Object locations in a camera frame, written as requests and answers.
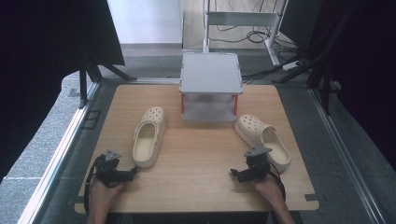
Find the aluminium floor rail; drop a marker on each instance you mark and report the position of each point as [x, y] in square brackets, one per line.
[59, 155]
[345, 155]

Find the person's right hand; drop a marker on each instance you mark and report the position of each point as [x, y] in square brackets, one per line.
[269, 189]

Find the person's left hand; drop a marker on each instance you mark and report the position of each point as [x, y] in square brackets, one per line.
[101, 196]

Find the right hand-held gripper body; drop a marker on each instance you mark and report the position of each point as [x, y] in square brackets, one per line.
[257, 166]

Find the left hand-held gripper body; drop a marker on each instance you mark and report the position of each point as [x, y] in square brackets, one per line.
[109, 172]

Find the white power strip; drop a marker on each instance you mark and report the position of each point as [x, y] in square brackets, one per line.
[291, 65]

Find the white metal stand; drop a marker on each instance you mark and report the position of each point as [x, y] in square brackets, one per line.
[241, 18]

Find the black curtain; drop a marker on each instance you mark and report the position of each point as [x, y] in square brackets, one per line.
[364, 62]
[40, 62]

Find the black stand legs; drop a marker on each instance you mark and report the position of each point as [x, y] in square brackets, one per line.
[90, 70]
[323, 77]

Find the cream clog shoe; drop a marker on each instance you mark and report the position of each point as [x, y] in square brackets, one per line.
[148, 137]
[264, 138]

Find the grey two-tier shoe rack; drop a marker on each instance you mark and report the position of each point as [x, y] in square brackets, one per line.
[210, 73]

